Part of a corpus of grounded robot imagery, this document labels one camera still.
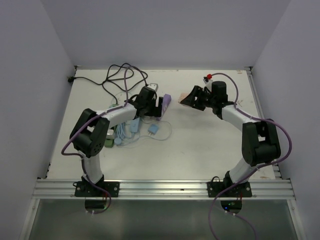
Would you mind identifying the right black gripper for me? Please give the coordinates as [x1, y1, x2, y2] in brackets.
[181, 85, 216, 112]

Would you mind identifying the pink cube socket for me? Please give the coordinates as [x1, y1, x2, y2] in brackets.
[178, 92, 190, 107]

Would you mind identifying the blue USB charger plug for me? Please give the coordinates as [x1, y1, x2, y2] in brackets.
[147, 124, 159, 135]

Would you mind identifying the blue power strip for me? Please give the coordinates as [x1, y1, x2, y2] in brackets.
[129, 117, 140, 134]

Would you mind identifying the purple USB power strip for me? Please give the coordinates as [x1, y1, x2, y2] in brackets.
[160, 94, 172, 119]

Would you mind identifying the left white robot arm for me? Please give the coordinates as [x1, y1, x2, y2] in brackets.
[61, 86, 164, 197]

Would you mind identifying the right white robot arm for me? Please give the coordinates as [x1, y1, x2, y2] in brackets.
[179, 80, 281, 197]

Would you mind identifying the white charger plug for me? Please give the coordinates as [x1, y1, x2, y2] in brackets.
[105, 129, 116, 140]

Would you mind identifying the green power strip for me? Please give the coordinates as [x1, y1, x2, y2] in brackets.
[104, 126, 117, 148]

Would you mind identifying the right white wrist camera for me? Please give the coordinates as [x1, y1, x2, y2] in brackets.
[203, 74, 213, 87]

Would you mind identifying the light blue bundled cable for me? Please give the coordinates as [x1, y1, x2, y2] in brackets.
[113, 119, 143, 147]

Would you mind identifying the black power cable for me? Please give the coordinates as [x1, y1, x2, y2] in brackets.
[66, 63, 149, 102]

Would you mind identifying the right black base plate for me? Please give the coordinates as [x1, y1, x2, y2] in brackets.
[206, 176, 253, 198]

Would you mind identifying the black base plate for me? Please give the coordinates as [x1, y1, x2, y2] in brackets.
[72, 180, 120, 198]
[206, 176, 253, 198]

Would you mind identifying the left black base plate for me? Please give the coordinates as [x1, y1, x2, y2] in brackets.
[72, 180, 120, 198]

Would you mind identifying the aluminium right side rail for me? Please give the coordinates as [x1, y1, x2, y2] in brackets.
[246, 66, 283, 180]

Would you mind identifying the aluminium rail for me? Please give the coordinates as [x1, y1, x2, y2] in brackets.
[31, 179, 296, 200]
[246, 66, 283, 180]

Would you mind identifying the aluminium front rail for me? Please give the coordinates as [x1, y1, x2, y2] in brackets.
[31, 179, 296, 200]

